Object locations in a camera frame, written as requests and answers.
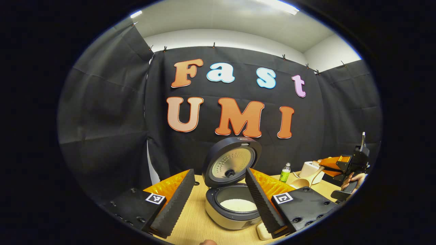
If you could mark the small ceiling light strip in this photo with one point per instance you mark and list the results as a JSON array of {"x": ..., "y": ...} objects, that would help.
[{"x": 136, "y": 14}]

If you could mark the white rice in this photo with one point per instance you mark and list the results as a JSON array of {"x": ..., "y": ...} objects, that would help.
[{"x": 236, "y": 206}]

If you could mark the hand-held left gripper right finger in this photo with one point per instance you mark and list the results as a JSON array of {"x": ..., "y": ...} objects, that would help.
[{"x": 262, "y": 204}]

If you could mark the large ceiling light panel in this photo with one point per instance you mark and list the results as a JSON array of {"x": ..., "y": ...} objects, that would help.
[{"x": 281, "y": 6}]

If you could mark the black silver rice cooker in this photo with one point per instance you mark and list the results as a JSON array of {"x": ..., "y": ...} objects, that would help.
[{"x": 231, "y": 161}]

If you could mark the row of black cloth clips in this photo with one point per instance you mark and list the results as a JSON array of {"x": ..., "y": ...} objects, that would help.
[{"x": 214, "y": 45}]

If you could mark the wooden spoon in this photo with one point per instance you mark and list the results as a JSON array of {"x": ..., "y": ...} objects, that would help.
[{"x": 301, "y": 183}]

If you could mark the black backdrop cloth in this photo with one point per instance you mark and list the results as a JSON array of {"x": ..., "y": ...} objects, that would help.
[{"x": 102, "y": 119}]

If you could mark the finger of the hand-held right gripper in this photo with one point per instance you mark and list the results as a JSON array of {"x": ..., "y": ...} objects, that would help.
[
  {"x": 335, "y": 162},
  {"x": 335, "y": 173}
]

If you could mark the green label drink bottle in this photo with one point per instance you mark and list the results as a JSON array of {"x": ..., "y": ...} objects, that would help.
[{"x": 284, "y": 174}]

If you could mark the cream rice container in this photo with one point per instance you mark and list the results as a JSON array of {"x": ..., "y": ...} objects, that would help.
[{"x": 263, "y": 232}]

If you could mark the white toaster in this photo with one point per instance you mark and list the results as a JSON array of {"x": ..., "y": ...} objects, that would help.
[{"x": 306, "y": 170}]

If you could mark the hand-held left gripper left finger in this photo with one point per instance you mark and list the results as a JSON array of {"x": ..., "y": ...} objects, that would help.
[{"x": 177, "y": 204}]

